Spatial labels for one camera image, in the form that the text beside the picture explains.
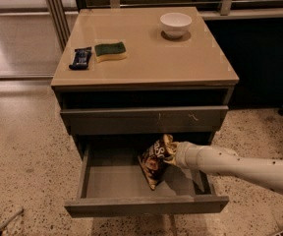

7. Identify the brown chip bag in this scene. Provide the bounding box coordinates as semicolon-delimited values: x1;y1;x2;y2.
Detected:
139;134;176;191

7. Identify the white bowl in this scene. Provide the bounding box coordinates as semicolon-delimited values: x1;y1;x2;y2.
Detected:
160;13;193;38

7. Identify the open middle drawer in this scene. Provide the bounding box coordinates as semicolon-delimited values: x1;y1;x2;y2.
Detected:
65;146;229;217

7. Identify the green yellow sponge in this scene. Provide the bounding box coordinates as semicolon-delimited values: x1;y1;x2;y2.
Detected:
94;41;127;63

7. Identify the closed upper drawer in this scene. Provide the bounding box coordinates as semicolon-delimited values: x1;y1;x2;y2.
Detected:
60;106;228;135

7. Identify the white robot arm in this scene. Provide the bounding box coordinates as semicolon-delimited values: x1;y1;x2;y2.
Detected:
164;142;283;195

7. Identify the metal rod on floor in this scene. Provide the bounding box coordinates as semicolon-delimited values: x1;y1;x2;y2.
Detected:
0;208;24;232

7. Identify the grey drawer cabinet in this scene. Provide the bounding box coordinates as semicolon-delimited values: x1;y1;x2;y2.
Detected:
50;6;240;218

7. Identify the dark blue snack bar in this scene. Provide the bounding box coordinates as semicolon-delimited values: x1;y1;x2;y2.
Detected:
69;47;92;70

